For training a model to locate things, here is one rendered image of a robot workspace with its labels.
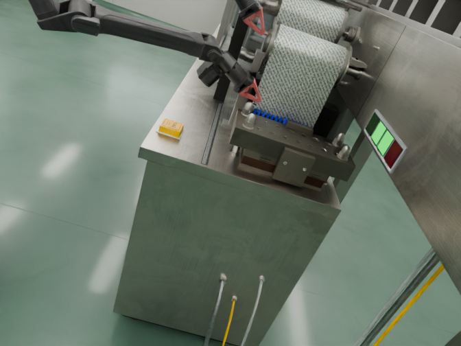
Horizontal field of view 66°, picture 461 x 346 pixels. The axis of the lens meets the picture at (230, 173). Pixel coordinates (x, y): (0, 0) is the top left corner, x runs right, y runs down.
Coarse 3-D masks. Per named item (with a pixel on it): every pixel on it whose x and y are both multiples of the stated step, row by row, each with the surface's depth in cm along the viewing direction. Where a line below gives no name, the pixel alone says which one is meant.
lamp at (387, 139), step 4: (388, 132) 90; (384, 136) 91; (388, 136) 89; (384, 140) 91; (388, 140) 89; (380, 144) 92; (384, 144) 90; (388, 144) 88; (380, 148) 92; (384, 148) 90; (384, 152) 89
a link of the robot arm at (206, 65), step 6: (210, 54) 109; (216, 54) 110; (222, 54) 113; (210, 60) 111; (216, 60) 112; (222, 60) 113; (204, 66) 117; (210, 66) 115; (198, 72) 119; (204, 72) 118; (210, 72) 118; (216, 72) 118; (204, 78) 119; (210, 78) 119; (216, 78) 119; (210, 84) 121
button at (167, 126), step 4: (164, 120) 121; (168, 120) 122; (164, 124) 118; (168, 124) 119; (172, 124) 120; (176, 124) 121; (180, 124) 122; (160, 128) 117; (164, 128) 117; (168, 128) 117; (172, 128) 118; (176, 128) 119; (180, 128) 120; (164, 132) 118; (168, 132) 118; (172, 132) 118; (176, 132) 118; (180, 132) 121; (176, 136) 118
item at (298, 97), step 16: (272, 64) 117; (272, 80) 120; (288, 80) 120; (304, 80) 119; (320, 80) 119; (256, 96) 123; (272, 96) 123; (288, 96) 122; (304, 96) 122; (320, 96) 122; (272, 112) 126; (288, 112) 125; (304, 112) 125
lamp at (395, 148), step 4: (392, 144) 86; (396, 144) 85; (392, 148) 86; (396, 148) 84; (400, 148) 82; (388, 152) 87; (392, 152) 85; (396, 152) 84; (388, 156) 86; (392, 156) 85; (396, 156) 83; (388, 160) 86; (392, 160) 84; (388, 164) 85
